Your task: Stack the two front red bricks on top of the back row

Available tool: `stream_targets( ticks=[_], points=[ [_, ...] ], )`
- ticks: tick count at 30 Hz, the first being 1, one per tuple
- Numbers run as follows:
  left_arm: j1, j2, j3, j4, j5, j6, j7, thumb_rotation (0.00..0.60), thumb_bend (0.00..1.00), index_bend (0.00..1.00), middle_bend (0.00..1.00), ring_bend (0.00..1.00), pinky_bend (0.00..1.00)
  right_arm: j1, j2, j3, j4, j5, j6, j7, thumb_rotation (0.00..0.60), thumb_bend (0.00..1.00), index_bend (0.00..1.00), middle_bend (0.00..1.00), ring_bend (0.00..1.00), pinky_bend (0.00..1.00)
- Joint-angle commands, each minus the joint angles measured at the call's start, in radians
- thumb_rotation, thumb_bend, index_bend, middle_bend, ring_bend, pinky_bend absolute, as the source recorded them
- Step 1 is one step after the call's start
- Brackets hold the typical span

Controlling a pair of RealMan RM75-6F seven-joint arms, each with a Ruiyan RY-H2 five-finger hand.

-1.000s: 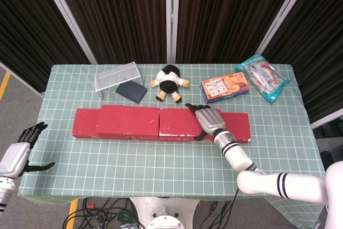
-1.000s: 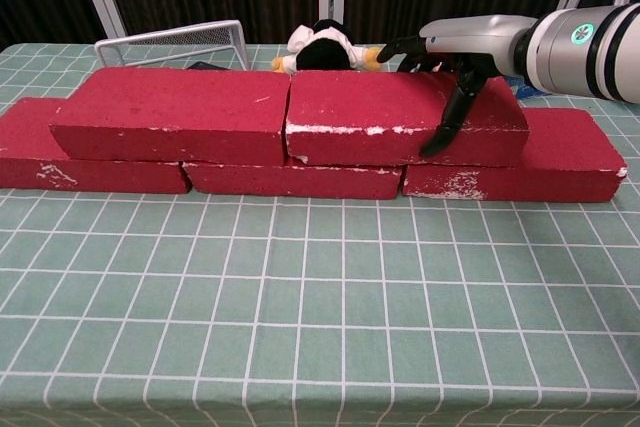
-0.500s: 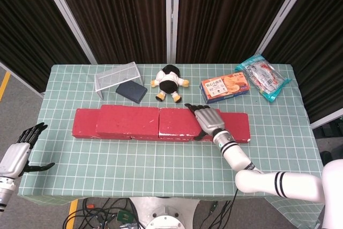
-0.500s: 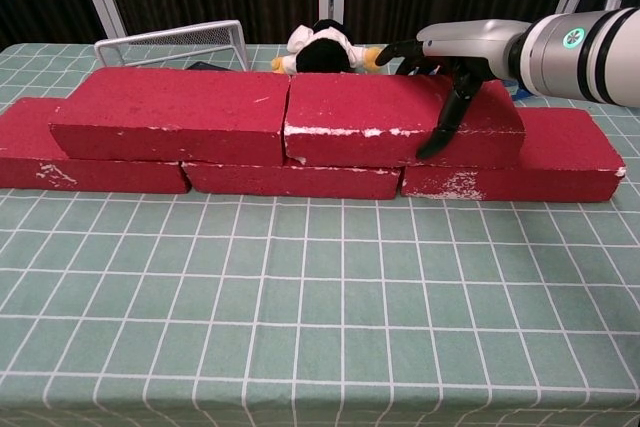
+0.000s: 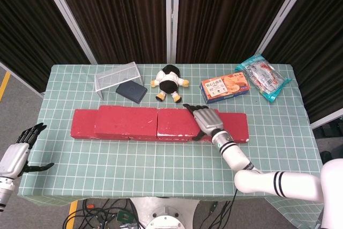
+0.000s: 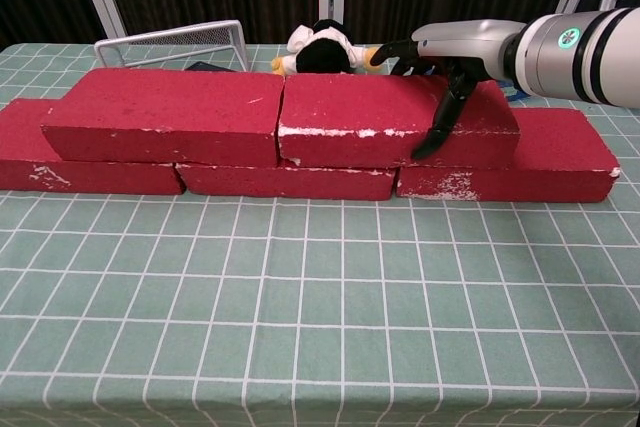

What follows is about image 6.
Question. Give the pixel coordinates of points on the white metal mesh rack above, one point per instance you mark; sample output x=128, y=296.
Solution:
x=220, y=33

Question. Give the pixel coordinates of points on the blue orange biscuit box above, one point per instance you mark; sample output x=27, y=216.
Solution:
x=515, y=93

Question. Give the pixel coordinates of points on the red brick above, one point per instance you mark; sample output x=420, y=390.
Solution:
x=555, y=147
x=20, y=132
x=165, y=107
x=285, y=184
x=360, y=102

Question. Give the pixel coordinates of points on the green checked tablecloth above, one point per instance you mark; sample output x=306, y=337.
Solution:
x=300, y=307

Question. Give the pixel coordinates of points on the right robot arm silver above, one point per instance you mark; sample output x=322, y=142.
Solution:
x=575, y=62

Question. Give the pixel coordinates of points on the black white plush toy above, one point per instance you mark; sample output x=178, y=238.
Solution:
x=322, y=57

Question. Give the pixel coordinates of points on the dark blue flat case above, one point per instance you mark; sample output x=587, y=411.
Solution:
x=210, y=67

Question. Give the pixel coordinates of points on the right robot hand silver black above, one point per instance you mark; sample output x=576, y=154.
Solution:
x=465, y=44

